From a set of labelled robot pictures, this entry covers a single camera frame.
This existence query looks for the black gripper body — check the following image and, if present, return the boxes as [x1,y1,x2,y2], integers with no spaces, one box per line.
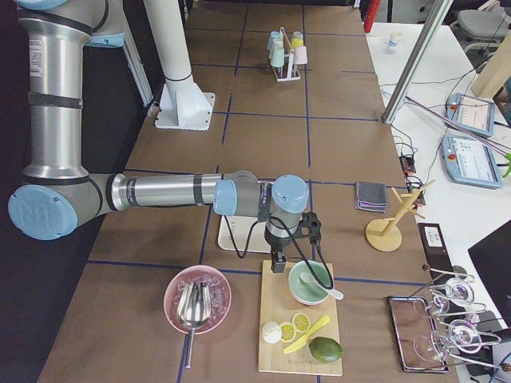
[264,218,298,260]

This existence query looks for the cream rabbit tray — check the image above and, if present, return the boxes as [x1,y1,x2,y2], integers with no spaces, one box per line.
[217,216,271,253]

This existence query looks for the green plastic cup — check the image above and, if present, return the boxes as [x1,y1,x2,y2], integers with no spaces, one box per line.
[270,43,285,68]

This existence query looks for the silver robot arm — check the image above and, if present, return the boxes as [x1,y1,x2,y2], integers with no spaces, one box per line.
[8,1,314,273]

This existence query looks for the metal serving tray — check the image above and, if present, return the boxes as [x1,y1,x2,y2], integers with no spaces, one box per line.
[386,295,450,373]

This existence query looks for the pink plastic cup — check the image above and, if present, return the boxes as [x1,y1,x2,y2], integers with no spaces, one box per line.
[294,45,308,65]

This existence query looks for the white plastic cup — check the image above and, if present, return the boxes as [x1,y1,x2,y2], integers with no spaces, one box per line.
[270,39,283,50]

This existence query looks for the yellow plastic cup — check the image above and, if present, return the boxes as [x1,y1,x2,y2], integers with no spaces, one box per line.
[291,38,304,49]

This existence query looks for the light blue plastic cup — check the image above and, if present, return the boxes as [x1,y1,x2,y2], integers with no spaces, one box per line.
[267,30,281,52]

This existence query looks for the white ceramic spoon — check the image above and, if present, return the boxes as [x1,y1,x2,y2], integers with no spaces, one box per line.
[299,272,344,300]

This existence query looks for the wooden cutting board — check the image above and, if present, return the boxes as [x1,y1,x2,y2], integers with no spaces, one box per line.
[258,260,343,377]

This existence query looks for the green ceramic bowl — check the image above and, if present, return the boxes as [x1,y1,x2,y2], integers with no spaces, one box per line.
[288,261,330,306]

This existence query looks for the lemon slice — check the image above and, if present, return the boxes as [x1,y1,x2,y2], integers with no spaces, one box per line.
[291,313,311,334]
[279,322,296,343]

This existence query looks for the pink ice bowl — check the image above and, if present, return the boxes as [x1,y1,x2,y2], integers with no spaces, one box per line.
[164,265,232,334]

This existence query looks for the white lemon end piece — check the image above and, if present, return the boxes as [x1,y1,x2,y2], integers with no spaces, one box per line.
[261,322,282,344]

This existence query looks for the yellow plastic knife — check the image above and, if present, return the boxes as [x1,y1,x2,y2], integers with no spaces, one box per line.
[283,314,331,354]

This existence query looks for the metal ice scoop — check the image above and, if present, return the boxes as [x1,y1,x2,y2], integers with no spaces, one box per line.
[176,282,211,369]

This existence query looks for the green avocado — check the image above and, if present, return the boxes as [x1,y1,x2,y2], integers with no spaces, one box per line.
[308,337,344,363]

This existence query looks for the grey folded cloth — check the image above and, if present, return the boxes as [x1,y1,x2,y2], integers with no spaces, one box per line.
[355,181,387,213]

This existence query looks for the wooden mug tree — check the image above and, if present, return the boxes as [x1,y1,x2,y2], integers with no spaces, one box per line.
[365,180,435,252]

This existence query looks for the small red electronics board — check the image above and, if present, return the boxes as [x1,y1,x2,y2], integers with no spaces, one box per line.
[399,156,416,175]

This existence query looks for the black box with label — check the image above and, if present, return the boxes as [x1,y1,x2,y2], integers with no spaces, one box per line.
[418,223,453,271]

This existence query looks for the lower teach pendant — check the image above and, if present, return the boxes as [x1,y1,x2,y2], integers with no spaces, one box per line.
[442,134,502,189]

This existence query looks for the teach pendant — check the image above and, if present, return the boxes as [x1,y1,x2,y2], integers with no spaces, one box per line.
[442,134,502,189]
[446,93,496,138]

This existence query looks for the upper teach pendant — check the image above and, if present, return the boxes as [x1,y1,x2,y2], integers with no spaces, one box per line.
[446,93,496,138]

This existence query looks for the office chair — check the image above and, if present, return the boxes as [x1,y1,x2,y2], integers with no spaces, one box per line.
[450,1,510,53]

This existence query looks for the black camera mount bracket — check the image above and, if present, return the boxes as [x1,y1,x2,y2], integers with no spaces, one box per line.
[294,211,322,245]

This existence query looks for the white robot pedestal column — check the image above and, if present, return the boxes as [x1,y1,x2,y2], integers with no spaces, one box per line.
[144,0,216,131]

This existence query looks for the white wire cup rack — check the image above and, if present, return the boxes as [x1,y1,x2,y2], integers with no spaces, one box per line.
[268,26,301,82]

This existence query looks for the wire glass holder rack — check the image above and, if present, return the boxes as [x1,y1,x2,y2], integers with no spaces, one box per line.
[422,264,510,373]

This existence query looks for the aluminium frame post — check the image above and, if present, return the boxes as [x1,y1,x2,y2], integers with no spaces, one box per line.
[382,0,453,124]

